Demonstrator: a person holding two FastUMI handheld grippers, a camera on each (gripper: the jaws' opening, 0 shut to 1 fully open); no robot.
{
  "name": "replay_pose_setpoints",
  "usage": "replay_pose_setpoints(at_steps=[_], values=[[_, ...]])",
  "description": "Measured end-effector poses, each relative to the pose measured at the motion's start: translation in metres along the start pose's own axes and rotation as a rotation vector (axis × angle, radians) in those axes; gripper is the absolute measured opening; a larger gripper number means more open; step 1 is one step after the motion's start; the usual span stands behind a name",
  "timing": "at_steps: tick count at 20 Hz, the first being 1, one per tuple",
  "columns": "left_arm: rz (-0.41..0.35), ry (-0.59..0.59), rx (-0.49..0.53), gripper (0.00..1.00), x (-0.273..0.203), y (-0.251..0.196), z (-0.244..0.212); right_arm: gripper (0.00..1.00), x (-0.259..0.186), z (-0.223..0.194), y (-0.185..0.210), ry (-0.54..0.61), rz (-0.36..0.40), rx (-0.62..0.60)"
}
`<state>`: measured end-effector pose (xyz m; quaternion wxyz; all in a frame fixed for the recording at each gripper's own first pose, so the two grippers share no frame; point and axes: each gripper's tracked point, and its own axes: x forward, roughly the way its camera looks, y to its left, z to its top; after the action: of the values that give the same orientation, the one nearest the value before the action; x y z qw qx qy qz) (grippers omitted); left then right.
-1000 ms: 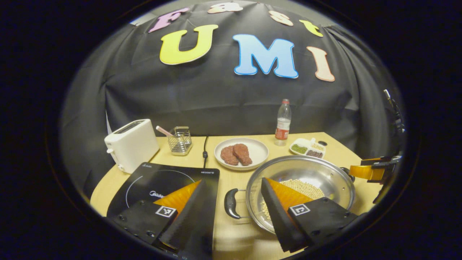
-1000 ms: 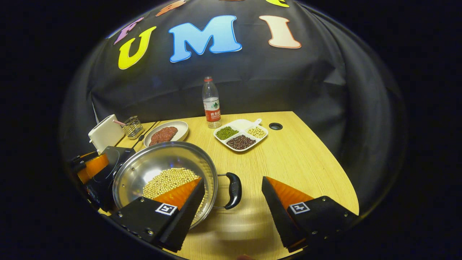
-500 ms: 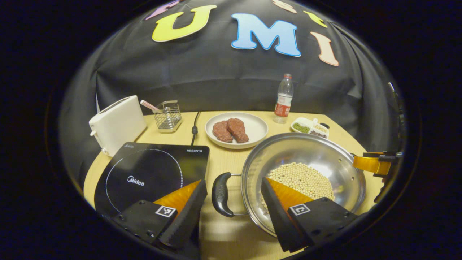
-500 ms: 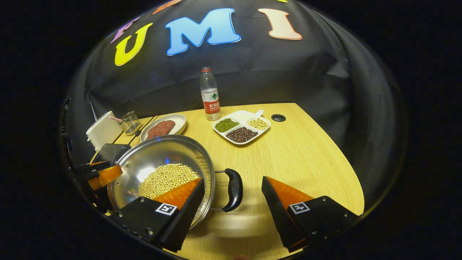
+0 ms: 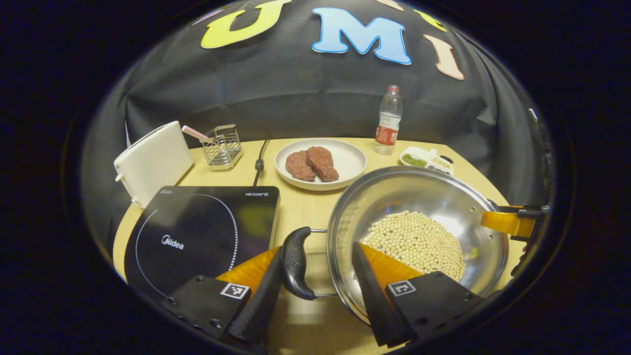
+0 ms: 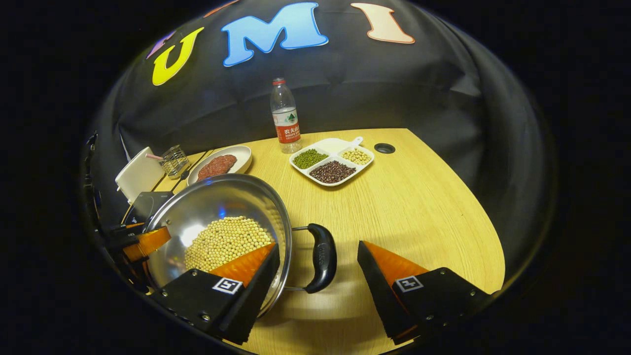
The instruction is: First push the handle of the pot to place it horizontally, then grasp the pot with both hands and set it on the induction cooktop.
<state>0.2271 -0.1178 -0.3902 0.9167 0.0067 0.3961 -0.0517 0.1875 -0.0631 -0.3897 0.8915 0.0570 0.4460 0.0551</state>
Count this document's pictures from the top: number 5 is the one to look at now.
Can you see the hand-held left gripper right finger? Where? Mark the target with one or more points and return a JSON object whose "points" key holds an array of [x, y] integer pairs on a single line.
{"points": [[372, 305]]}

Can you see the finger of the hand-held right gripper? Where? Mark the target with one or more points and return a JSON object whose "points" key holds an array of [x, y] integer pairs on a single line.
{"points": [[508, 223]]}

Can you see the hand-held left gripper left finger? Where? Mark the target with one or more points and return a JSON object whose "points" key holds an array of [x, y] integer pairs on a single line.
{"points": [[266, 301]]}

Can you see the black induction cooktop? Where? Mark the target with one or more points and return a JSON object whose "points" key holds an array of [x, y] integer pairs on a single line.
{"points": [[197, 236]]}

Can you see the pile of soybeans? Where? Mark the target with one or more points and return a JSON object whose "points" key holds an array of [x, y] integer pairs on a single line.
{"points": [[419, 241]]}

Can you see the white divided seasoning dish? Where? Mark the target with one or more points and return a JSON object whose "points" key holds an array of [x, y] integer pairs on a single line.
{"points": [[424, 160]]}

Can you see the brown meat patty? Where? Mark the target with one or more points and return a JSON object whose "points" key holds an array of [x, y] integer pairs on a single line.
{"points": [[323, 162], [298, 166]]}

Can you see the white round plate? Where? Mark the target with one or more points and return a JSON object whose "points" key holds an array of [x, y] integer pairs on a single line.
{"points": [[345, 158]]}

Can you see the clear plastic water bottle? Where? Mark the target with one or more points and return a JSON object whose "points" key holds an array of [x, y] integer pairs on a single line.
{"points": [[388, 123]]}

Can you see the white toaster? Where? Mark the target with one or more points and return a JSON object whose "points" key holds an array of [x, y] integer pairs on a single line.
{"points": [[153, 162]]}

